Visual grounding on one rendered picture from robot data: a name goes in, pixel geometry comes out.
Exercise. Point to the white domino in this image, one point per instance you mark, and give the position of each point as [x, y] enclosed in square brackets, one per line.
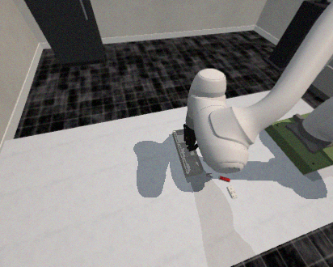
[232, 191]

